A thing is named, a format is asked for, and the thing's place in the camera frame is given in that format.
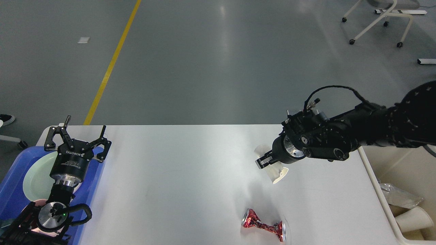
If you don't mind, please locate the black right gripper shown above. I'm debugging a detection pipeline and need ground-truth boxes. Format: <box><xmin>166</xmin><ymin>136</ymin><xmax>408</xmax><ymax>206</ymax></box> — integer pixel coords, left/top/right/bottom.
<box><xmin>255</xmin><ymin>134</ymin><xmax>306</xmax><ymax>169</ymax></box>

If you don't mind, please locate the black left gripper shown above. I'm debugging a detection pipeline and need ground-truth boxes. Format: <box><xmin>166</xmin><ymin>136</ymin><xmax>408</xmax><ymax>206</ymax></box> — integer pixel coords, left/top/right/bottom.
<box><xmin>44</xmin><ymin>115</ymin><xmax>112</xmax><ymax>187</ymax></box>

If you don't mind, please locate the white crushed paper cup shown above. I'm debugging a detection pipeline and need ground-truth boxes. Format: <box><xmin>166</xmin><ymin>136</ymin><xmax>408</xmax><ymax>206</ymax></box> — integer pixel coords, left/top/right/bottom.
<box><xmin>254</xmin><ymin>144</ymin><xmax>289</xmax><ymax>184</ymax></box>

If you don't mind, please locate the mint green plate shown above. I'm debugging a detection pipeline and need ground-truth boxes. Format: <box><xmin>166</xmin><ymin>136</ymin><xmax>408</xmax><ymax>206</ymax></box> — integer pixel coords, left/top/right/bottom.
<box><xmin>23</xmin><ymin>152</ymin><xmax>73</xmax><ymax>202</ymax></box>

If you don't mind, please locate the silver foil container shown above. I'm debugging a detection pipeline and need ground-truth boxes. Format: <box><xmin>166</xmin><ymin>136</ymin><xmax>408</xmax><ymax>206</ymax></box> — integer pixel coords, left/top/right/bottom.
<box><xmin>378</xmin><ymin>183</ymin><xmax>424</xmax><ymax>209</ymax></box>

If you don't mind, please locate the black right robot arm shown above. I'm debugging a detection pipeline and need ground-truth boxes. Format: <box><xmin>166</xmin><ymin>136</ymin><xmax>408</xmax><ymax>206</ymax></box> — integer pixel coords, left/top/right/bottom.
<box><xmin>256</xmin><ymin>81</ymin><xmax>436</xmax><ymax>169</ymax></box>

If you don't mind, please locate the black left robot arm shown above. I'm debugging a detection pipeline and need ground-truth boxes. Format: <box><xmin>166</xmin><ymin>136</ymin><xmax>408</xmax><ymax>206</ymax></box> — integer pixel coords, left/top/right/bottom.
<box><xmin>1</xmin><ymin>116</ymin><xmax>112</xmax><ymax>245</ymax></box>

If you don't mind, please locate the white chair base leg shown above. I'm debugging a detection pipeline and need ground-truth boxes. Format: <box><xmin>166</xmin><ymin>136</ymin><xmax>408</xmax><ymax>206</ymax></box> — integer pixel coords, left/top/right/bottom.
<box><xmin>0</xmin><ymin>121</ymin><xmax>29</xmax><ymax>149</ymax></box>

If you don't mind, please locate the crushed red can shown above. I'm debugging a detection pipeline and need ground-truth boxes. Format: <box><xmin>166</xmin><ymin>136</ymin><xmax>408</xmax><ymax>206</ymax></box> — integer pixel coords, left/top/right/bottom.
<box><xmin>241</xmin><ymin>208</ymin><xmax>287</xmax><ymax>243</ymax></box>

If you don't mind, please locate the person leg with sneaker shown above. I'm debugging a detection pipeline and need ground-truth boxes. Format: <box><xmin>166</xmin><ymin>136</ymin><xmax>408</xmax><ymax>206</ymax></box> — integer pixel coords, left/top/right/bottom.
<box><xmin>0</xmin><ymin>114</ymin><xmax>16</xmax><ymax>126</ymax></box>

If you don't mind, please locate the beige plastic bin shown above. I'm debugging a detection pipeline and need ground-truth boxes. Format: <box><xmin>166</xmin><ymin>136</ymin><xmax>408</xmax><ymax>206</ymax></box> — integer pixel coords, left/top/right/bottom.
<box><xmin>358</xmin><ymin>146</ymin><xmax>436</xmax><ymax>245</ymax></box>

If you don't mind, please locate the white table leg bar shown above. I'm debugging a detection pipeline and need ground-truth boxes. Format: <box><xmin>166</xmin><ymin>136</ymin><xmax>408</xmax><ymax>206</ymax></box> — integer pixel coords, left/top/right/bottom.
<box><xmin>417</xmin><ymin>58</ymin><xmax>436</xmax><ymax>65</ymax></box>

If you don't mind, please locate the white rolling chair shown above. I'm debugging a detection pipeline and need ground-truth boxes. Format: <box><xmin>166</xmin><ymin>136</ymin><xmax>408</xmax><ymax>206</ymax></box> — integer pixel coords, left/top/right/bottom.
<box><xmin>349</xmin><ymin>0</ymin><xmax>420</xmax><ymax>48</ymax></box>

